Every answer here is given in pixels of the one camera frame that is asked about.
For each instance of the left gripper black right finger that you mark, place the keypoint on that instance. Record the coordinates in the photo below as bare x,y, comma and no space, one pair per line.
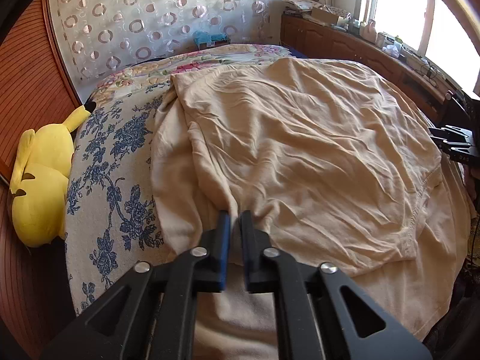
320,312

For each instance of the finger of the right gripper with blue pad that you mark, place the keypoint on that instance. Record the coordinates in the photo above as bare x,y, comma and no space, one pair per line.
446,146

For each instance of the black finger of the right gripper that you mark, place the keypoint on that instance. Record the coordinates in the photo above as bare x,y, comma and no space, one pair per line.
452,134

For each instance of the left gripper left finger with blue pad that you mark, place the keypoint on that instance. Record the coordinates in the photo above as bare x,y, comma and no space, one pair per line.
149,313

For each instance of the beige t-shirt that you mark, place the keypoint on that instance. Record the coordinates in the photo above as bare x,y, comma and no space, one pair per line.
333,161

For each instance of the person's right hand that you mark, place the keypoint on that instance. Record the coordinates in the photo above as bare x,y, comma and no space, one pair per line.
471,178

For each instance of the blue floral white bed blanket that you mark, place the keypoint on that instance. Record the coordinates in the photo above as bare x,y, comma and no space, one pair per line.
111,220

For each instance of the pink bottle on cabinet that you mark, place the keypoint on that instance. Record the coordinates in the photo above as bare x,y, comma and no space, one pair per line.
368,31

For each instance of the brown wooden side cabinet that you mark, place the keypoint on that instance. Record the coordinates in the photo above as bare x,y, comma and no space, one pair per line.
319,42

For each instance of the yellow Pikachu plush toy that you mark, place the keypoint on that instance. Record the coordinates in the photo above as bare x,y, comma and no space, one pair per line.
40,177

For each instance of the cardboard box on cabinet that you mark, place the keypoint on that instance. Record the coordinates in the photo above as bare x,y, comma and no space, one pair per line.
324,16

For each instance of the turquoise toy on headboard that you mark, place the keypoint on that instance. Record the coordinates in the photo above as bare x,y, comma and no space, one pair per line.
204,40

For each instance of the white circle-patterned curtain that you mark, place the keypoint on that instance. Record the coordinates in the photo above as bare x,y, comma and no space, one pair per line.
100,37

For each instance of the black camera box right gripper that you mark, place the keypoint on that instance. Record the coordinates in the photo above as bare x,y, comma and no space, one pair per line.
463,110

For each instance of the window with brown frame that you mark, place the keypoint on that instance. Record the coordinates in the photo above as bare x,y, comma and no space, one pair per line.
430,29

